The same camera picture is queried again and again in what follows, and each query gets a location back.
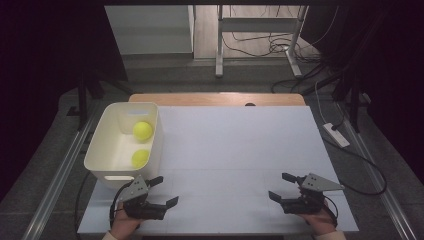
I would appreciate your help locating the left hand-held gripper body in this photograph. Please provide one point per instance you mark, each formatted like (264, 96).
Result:
(140, 203)

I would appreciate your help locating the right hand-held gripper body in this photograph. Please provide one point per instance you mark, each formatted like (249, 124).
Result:
(306, 200)

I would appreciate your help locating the yellow tennis ball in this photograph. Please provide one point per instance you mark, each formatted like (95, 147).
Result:
(140, 158)
(142, 130)

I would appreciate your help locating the white plastic bin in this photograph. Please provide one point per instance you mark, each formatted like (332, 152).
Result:
(110, 146)

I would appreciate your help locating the person's right hand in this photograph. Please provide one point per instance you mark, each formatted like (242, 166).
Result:
(321, 221)

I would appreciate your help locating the person's left hand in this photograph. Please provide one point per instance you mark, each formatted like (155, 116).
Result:
(125, 225)

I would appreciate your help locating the white power strip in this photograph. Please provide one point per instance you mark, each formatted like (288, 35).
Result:
(336, 136)

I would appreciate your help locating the black floor stand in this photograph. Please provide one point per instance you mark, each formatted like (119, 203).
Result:
(82, 100)
(354, 110)

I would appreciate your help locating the wooden table edge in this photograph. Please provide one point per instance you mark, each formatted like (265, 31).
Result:
(200, 99)

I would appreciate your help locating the white cabinet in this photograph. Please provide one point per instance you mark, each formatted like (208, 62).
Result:
(150, 30)

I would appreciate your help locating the dark curtain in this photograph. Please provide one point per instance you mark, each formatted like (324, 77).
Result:
(33, 50)
(393, 50)

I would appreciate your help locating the aluminium floor rail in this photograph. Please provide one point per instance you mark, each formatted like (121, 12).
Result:
(61, 176)
(388, 200)

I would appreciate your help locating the white desk frame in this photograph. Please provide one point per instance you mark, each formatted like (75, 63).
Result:
(256, 25)

